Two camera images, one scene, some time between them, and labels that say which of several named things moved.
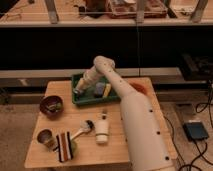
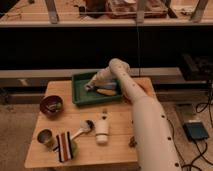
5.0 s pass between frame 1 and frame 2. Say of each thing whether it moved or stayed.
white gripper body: moved
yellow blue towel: stayed
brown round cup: stayed
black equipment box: stayed
